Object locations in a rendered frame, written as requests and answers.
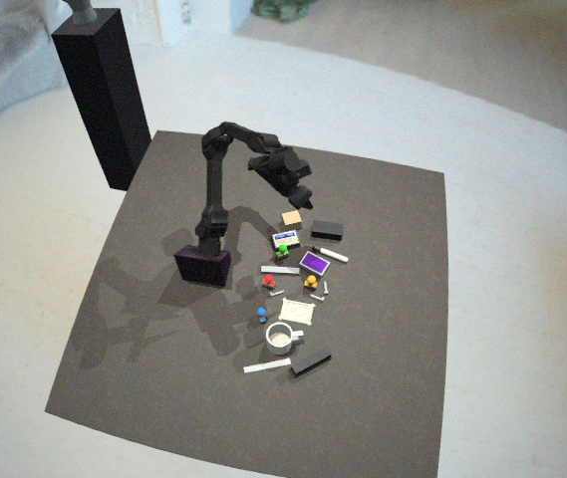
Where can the white cylinder with grey end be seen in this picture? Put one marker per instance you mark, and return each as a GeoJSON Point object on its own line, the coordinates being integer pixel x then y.
{"type": "Point", "coordinates": [329, 253]}

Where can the cream paper card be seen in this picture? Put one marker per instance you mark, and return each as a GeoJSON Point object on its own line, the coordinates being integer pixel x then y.
{"type": "Point", "coordinates": [296, 311]}

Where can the beige rectangular block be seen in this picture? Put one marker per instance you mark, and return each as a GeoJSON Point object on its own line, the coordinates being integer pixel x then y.
{"type": "Point", "coordinates": [291, 220]}

